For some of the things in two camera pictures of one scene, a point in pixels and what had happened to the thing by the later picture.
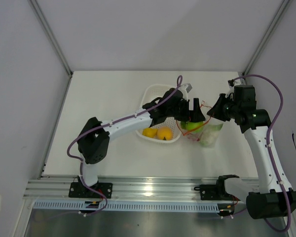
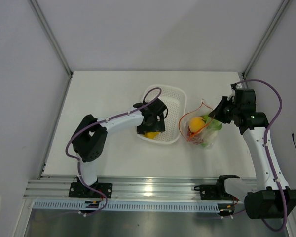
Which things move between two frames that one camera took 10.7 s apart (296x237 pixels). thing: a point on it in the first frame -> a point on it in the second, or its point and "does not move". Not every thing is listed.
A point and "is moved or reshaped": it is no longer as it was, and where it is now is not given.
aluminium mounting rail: [57, 188] does not move
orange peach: [166, 132] -> [196, 123]
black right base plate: [216, 192] does not move
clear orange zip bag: [206, 133] does not move
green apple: [196, 127] is moved or reshaped
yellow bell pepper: [152, 132] does not move
